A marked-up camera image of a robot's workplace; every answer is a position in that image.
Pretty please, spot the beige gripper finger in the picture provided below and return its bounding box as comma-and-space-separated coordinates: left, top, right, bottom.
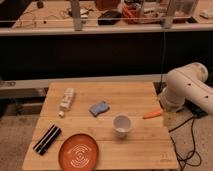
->
163, 112, 175, 127

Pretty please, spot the white ceramic cup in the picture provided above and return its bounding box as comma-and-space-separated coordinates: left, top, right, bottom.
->
113, 115, 131, 138

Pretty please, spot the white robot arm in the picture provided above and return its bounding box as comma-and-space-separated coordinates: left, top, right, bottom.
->
158, 62, 213, 126

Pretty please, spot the orange carrot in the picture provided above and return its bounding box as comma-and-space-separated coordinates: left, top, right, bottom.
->
143, 109, 163, 119

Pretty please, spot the black box on floor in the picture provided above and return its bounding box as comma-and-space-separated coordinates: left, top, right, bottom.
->
185, 101, 207, 118

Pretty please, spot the blue sponge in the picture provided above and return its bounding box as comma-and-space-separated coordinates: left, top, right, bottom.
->
89, 101, 110, 117

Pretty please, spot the orange plate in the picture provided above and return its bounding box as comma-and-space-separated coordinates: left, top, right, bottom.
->
58, 133, 99, 171

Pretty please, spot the orange tool on bench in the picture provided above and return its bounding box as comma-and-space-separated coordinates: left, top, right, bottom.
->
122, 3, 144, 24

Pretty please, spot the black bag on bench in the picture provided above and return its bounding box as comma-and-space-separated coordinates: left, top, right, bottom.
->
98, 10, 121, 25

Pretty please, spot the black rectangular box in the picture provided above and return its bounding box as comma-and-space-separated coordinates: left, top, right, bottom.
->
33, 125, 62, 155

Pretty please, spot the black cable on floor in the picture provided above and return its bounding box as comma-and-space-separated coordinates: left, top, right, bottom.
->
168, 114, 203, 171

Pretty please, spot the grey metal post right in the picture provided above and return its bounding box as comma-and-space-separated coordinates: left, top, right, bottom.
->
163, 0, 176, 29

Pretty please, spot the grey metal post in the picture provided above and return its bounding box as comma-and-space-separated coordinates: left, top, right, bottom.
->
163, 0, 176, 29
70, 0, 82, 31

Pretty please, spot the grey metal post left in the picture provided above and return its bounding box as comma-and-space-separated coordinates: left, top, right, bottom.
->
70, 0, 82, 31

